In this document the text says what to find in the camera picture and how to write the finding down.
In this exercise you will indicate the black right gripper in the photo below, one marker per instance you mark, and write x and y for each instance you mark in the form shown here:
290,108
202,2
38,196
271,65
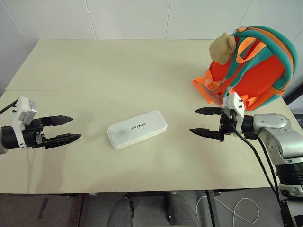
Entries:
226,127

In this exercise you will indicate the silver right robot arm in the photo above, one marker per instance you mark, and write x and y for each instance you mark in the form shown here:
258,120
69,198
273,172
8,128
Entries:
274,142

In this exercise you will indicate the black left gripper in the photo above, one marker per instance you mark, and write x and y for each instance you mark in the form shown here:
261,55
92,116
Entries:
32,137

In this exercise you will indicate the white rectangular case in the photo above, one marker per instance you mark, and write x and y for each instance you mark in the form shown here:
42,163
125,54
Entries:
136,129

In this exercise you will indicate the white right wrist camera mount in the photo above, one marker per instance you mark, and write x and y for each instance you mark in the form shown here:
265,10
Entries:
233,106

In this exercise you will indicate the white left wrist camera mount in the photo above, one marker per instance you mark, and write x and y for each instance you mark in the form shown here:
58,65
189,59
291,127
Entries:
22,113

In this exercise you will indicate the orange and teal backpack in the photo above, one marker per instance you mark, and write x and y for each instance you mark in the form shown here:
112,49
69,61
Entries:
255,63

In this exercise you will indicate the dark rounded left leg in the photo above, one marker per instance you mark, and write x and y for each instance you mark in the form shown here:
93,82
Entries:
122,212

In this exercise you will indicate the dark rounded right leg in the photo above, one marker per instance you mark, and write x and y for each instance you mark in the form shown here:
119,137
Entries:
181,209

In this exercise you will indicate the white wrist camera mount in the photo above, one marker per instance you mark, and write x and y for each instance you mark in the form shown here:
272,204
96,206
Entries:
233,106
22,113

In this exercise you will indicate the black table frame leg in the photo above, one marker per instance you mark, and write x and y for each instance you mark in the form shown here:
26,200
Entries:
211,208

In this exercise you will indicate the dark rounded leg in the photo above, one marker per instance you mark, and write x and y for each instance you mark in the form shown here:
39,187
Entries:
181,209
122,212

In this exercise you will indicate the beige plush bear charm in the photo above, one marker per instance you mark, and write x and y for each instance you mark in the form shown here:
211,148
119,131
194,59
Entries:
222,48

